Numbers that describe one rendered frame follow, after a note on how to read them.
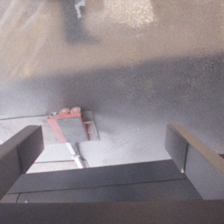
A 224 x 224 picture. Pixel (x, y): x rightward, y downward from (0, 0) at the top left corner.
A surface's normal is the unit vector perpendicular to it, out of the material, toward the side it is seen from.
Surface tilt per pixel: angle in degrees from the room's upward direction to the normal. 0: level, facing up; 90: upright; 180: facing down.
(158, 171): 90
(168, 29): 0
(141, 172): 90
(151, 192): 90
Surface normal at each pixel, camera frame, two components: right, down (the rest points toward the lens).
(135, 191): -0.15, -0.76
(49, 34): -0.03, 0.65
